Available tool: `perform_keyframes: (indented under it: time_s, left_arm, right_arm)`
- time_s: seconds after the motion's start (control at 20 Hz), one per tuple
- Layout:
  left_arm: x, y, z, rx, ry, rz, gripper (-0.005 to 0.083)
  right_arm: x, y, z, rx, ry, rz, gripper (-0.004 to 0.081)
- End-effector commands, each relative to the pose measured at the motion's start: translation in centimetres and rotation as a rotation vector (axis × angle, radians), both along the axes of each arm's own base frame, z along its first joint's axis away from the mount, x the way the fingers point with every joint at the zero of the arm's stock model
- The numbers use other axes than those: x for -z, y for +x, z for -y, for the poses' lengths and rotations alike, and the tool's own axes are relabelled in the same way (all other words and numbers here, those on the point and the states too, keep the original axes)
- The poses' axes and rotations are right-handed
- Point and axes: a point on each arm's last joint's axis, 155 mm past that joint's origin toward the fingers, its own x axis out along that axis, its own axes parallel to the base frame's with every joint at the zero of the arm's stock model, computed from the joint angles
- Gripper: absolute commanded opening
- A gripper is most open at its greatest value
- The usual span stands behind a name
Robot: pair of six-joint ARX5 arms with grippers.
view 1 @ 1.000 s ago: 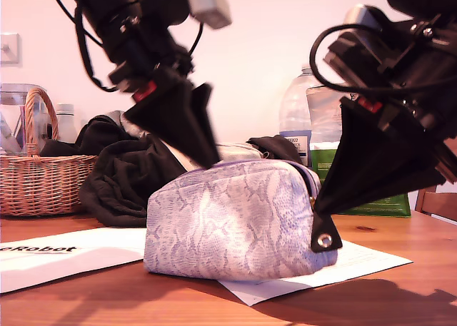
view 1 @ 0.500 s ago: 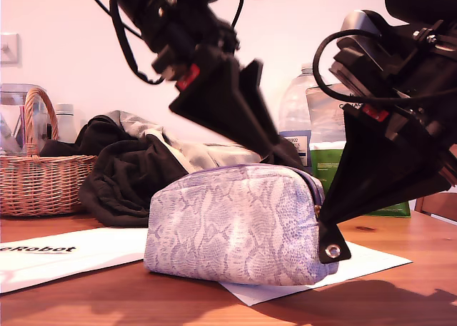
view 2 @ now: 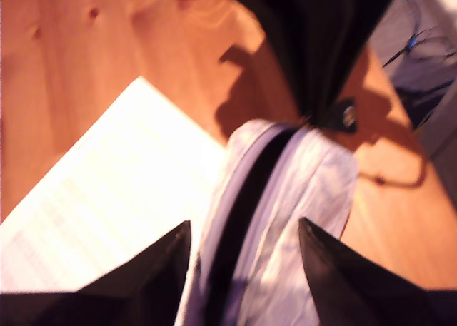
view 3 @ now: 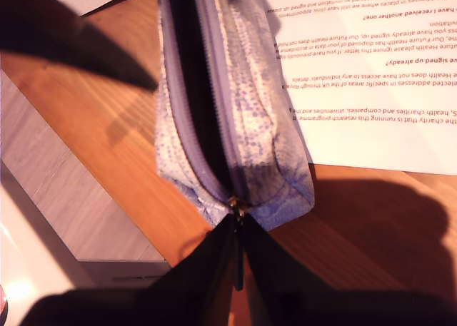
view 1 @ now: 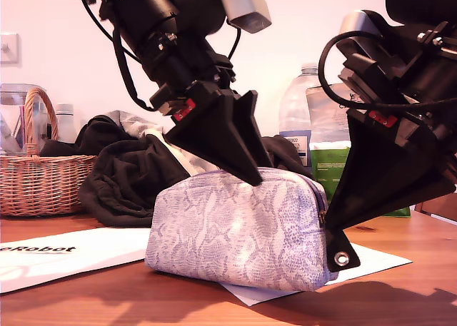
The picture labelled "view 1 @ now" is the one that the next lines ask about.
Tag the woven wicker basket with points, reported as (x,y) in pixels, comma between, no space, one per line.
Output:
(43,187)

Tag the white wall switch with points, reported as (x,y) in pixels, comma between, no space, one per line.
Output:
(10,49)

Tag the white bottle grey cap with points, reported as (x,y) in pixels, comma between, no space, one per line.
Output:
(66,126)

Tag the white LeRobot printed sheet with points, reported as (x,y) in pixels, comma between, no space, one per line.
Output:
(71,258)

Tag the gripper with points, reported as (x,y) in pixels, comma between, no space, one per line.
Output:
(185,62)

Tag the silver green Canagan bag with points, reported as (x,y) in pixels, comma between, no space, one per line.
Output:
(328,162)

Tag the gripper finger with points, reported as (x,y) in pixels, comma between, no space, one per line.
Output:
(378,183)

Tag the large clear water bottle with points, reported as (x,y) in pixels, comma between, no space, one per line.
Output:
(296,105)

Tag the brown wooden chair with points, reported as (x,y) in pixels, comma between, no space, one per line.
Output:
(439,208)

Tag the clear glass jug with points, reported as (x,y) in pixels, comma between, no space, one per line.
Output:
(14,105)

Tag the dark brown grey-lined jacket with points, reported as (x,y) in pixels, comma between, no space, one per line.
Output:
(125,176)

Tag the purple snakeskin pencil case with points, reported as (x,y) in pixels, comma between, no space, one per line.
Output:
(232,233)

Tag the white printed letter sheet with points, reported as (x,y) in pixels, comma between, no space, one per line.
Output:
(378,262)

